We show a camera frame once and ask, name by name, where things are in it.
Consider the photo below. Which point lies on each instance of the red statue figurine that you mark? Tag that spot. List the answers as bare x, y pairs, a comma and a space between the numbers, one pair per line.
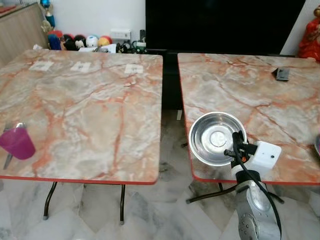
310, 40

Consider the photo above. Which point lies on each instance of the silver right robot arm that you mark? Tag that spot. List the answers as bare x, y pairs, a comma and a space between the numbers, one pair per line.
255, 210

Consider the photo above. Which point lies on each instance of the black mouse doll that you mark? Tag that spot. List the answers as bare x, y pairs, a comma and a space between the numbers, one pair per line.
69, 43

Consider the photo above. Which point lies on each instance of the white paper label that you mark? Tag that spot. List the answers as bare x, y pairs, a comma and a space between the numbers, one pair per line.
81, 67
41, 66
134, 69

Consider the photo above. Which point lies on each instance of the round stainless steel bowl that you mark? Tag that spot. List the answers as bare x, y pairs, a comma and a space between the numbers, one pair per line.
212, 137

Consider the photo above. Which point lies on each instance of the red and blue doll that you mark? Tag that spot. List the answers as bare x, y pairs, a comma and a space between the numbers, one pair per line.
55, 41

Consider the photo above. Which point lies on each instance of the blue figurine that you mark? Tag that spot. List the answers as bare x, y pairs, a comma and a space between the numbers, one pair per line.
47, 12

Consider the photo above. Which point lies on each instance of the white round doll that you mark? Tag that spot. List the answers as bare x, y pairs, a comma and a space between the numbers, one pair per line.
92, 41

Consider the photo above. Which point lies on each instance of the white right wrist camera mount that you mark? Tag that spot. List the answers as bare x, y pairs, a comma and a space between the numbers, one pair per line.
265, 157

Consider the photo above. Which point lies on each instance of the white wall socket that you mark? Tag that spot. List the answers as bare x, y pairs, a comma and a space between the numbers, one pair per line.
120, 34

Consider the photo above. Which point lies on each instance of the purple plastic cup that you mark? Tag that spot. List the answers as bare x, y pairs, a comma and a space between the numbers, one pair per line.
17, 144

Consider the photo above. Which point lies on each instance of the orange yellow round doll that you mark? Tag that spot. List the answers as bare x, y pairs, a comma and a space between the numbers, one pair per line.
105, 41

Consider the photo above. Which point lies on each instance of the wooden cabinet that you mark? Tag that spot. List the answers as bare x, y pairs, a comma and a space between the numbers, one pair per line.
20, 32

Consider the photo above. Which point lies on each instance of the small dark grey box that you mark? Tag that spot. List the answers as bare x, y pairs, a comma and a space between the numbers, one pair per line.
282, 74

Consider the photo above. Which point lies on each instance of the black metal table leg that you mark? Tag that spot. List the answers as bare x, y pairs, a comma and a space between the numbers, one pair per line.
210, 195
276, 198
48, 200
122, 205

